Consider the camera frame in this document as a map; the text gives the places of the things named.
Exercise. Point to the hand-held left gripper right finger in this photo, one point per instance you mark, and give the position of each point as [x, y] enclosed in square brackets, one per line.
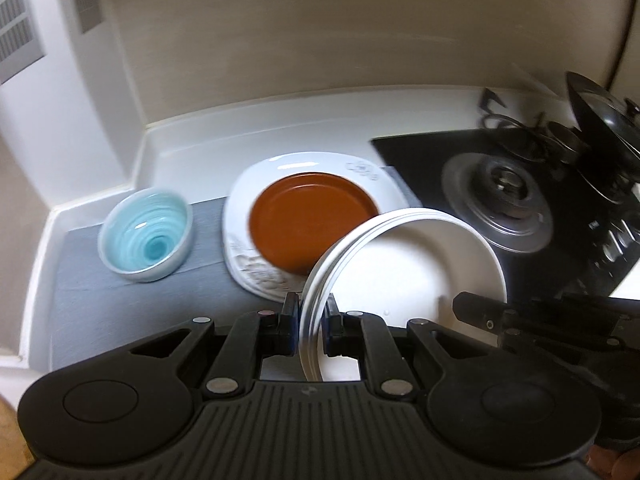
[327, 332]

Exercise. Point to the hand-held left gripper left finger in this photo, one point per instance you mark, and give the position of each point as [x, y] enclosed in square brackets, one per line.
[294, 332]

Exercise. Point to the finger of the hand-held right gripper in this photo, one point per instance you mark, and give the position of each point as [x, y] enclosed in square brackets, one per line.
[482, 312]

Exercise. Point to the cream ridged bowl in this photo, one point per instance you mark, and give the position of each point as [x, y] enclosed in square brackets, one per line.
[415, 270]

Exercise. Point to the brown round plate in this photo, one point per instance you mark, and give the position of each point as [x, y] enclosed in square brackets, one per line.
[310, 220]

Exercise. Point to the light blue bowl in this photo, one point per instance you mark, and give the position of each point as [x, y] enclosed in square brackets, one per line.
[145, 240]

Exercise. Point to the person's right hand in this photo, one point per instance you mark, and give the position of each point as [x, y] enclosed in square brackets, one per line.
[617, 465]

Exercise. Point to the grey stove burner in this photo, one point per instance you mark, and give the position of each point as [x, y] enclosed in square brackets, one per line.
[500, 195]

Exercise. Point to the black pan support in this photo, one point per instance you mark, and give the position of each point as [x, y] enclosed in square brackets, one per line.
[515, 147]

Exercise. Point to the black glass gas stove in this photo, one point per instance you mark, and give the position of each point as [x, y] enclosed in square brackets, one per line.
[425, 152]

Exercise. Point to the black wok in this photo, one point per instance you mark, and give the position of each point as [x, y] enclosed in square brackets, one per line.
[587, 155]

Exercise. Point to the grey drying mat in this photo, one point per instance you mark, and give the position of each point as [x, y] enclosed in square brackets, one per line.
[100, 320]

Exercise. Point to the glass wok lid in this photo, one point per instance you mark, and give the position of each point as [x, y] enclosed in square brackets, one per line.
[610, 115]

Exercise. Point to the wide metal vent grille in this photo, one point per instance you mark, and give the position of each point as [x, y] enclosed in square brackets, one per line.
[17, 25]

